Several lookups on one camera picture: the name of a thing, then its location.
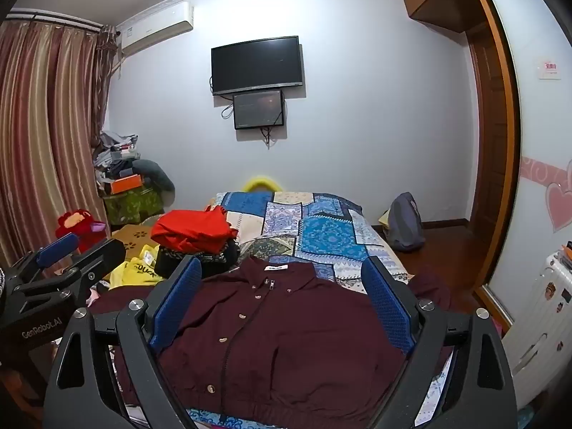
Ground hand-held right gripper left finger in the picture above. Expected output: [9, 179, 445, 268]
[43, 255, 204, 429]

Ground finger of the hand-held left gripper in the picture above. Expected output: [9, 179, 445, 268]
[27, 238, 127, 309]
[9, 232, 82, 283]

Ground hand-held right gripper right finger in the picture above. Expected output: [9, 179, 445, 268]
[361, 257, 519, 429]

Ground maroon button shirt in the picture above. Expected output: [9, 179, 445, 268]
[89, 255, 452, 415]

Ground pile of grey clothes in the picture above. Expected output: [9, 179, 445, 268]
[92, 130, 176, 198]

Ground red plush toy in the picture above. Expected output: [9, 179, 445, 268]
[55, 208, 108, 253]

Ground yellow printed garment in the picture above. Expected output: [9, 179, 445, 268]
[108, 243, 169, 289]

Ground brown paw print cushion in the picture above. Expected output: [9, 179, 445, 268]
[111, 223, 162, 261]

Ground black patterned garment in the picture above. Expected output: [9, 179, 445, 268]
[154, 237, 251, 280]

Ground green patterned cloth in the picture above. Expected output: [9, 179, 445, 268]
[104, 188, 165, 227]

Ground red garment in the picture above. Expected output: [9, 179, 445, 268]
[151, 208, 240, 253]

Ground orange box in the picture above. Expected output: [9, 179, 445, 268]
[110, 175, 146, 196]

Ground grey blue backpack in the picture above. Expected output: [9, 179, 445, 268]
[386, 192, 426, 252]

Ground blue patchwork bed blanket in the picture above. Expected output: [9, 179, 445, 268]
[185, 190, 453, 429]

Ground striped brown curtain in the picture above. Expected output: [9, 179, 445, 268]
[0, 18, 119, 270]

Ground white suitcase with stickers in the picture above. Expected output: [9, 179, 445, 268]
[500, 250, 572, 408]

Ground brown wooden door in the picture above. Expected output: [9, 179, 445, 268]
[465, 22, 511, 287]

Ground white wardrobe door pink hearts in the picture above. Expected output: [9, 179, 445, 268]
[477, 0, 572, 287]

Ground white air conditioner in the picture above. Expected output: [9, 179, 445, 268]
[117, 2, 196, 57]

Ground yellow ring cushion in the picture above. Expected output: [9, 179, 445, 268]
[240, 176, 283, 193]

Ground black television cable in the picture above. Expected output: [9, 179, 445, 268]
[209, 76, 235, 121]

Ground small black wall monitor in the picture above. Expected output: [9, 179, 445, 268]
[232, 90, 286, 130]

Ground black wall television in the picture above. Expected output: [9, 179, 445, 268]
[211, 36, 305, 96]

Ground white red wall sticker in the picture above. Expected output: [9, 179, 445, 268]
[537, 59, 562, 80]

